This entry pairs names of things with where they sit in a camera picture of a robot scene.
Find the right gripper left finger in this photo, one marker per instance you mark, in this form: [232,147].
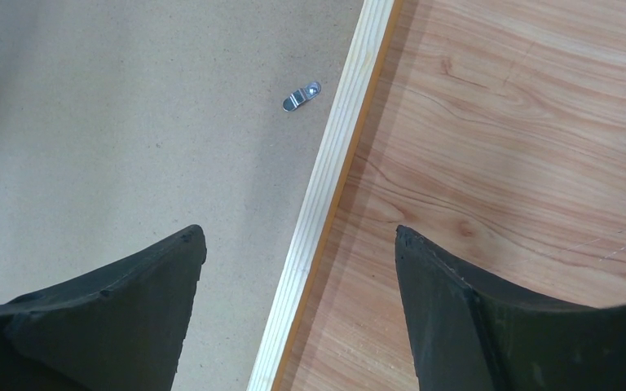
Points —
[118,327]

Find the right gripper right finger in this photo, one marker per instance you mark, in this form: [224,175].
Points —
[470,329]

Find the wooden picture frame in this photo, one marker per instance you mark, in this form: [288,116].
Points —
[324,189]

